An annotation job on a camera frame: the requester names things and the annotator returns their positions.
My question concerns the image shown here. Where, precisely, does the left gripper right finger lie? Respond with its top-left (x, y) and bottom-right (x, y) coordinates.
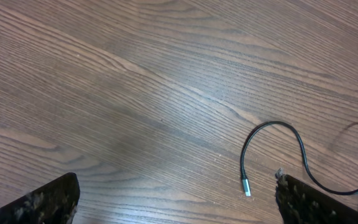
top-left (275, 169), bottom-right (358, 224)

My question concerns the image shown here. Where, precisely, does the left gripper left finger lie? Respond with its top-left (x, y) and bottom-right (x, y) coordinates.
top-left (0, 172), bottom-right (80, 224)

